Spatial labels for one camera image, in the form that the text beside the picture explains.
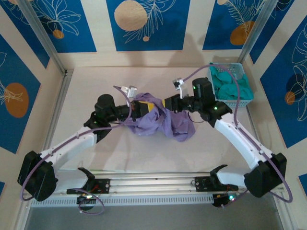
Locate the purple t-shirt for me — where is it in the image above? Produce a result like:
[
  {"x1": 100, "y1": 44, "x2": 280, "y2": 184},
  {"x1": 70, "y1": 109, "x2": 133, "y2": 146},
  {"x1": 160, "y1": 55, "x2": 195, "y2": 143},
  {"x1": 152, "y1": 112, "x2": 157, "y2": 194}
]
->
[{"x1": 123, "y1": 92, "x2": 197, "y2": 142}]

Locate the teal cloth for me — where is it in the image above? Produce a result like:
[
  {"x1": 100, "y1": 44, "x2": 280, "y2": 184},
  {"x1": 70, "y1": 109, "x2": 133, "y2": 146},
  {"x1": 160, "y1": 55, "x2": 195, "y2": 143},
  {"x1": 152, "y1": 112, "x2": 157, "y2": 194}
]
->
[{"x1": 209, "y1": 62, "x2": 254, "y2": 101}]

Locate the light blue plastic basket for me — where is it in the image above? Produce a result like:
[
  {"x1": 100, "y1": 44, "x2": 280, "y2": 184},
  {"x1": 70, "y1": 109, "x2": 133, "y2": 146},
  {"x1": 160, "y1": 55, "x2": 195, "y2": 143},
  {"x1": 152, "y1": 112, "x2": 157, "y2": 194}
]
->
[{"x1": 207, "y1": 62, "x2": 254, "y2": 109}]

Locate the grey metal panel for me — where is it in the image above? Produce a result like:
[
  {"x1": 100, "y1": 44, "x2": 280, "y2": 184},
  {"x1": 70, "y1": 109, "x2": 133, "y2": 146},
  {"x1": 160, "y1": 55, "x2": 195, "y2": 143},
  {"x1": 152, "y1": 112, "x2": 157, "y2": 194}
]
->
[{"x1": 24, "y1": 205, "x2": 287, "y2": 230}]

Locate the thin black wire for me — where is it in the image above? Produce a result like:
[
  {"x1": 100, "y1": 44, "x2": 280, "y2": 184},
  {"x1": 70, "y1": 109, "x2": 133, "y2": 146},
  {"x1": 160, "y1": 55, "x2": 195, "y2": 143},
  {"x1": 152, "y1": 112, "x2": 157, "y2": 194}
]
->
[{"x1": 188, "y1": 112, "x2": 204, "y2": 123}]

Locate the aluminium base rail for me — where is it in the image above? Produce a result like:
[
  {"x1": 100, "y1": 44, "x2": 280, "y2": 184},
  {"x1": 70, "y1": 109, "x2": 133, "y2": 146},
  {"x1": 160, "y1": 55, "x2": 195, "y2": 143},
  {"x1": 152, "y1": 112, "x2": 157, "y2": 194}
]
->
[{"x1": 21, "y1": 171, "x2": 280, "y2": 198}]

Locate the aluminium frame post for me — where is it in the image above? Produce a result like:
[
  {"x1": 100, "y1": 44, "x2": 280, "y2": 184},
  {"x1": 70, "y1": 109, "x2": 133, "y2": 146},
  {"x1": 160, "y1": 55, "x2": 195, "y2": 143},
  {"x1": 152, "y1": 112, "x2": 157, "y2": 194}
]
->
[
  {"x1": 237, "y1": 0, "x2": 283, "y2": 64},
  {"x1": 16, "y1": 0, "x2": 69, "y2": 76}
]

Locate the slotted grey cable duct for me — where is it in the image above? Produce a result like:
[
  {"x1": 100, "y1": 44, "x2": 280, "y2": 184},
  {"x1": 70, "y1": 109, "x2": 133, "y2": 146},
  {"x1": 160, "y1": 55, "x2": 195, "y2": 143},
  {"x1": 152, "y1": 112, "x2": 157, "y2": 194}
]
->
[{"x1": 30, "y1": 196, "x2": 215, "y2": 207}]

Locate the purple cable loop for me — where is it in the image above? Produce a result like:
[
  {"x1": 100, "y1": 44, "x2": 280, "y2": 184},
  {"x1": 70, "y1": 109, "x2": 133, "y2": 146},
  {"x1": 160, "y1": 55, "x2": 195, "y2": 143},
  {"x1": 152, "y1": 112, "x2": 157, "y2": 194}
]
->
[{"x1": 78, "y1": 194, "x2": 106, "y2": 215}]

